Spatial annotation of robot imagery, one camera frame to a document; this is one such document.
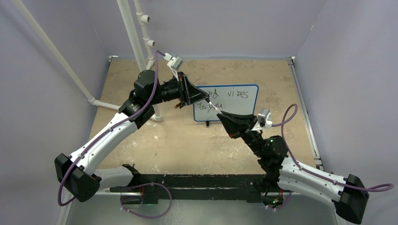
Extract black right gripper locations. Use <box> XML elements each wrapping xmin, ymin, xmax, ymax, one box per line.
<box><xmin>218</xmin><ymin>111</ymin><xmax>265</xmax><ymax>158</ymax></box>

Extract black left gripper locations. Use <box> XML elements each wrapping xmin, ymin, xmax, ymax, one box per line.
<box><xmin>149</xmin><ymin>72</ymin><xmax>209</xmax><ymax>106</ymax></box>

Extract white marker pen black cap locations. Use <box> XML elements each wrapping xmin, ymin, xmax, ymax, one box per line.
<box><xmin>205</xmin><ymin>98</ymin><xmax>222</xmax><ymax>114</ymax></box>

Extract blue framed whiteboard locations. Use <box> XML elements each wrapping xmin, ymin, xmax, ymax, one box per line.
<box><xmin>193</xmin><ymin>84</ymin><xmax>259</xmax><ymax>122</ymax></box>

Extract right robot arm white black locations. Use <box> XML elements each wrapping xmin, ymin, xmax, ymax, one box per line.
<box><xmin>217</xmin><ymin>109</ymin><xmax>369</xmax><ymax>225</ymax></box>

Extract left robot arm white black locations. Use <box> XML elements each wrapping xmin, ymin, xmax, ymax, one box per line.
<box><xmin>54</xmin><ymin>70</ymin><xmax>209</xmax><ymax>206</ymax></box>

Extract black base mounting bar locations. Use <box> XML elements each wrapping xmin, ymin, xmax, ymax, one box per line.
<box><xmin>110</xmin><ymin>167</ymin><xmax>290</xmax><ymax>207</ymax></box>

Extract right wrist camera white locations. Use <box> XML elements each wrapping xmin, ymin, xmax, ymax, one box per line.
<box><xmin>251</xmin><ymin>108</ymin><xmax>273</xmax><ymax>131</ymax></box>

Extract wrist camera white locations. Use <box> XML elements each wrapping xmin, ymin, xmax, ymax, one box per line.
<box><xmin>163</xmin><ymin>53</ymin><xmax>184</xmax><ymax>80</ymax></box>
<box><xmin>251</xmin><ymin>108</ymin><xmax>273</xmax><ymax>131</ymax></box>

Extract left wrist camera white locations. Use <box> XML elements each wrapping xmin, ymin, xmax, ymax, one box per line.
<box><xmin>163</xmin><ymin>53</ymin><xmax>184</xmax><ymax>80</ymax></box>

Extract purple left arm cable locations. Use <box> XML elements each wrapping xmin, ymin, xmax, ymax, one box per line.
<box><xmin>57</xmin><ymin>50</ymin><xmax>168</xmax><ymax>207</ymax></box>

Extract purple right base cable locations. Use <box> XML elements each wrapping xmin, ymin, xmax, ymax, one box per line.
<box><xmin>265</xmin><ymin>189</ymin><xmax>294</xmax><ymax>212</ymax></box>

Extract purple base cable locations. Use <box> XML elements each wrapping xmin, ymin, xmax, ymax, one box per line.
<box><xmin>265</xmin><ymin>189</ymin><xmax>294</xmax><ymax>212</ymax></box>
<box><xmin>120</xmin><ymin>182</ymin><xmax>172</xmax><ymax>219</ymax></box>

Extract white PVC pipe frame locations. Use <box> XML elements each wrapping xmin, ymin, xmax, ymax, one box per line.
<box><xmin>11</xmin><ymin>0</ymin><xmax>164</xmax><ymax>122</ymax></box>

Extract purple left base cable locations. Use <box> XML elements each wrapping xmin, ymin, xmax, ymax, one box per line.
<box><xmin>120</xmin><ymin>182</ymin><xmax>172</xmax><ymax>219</ymax></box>

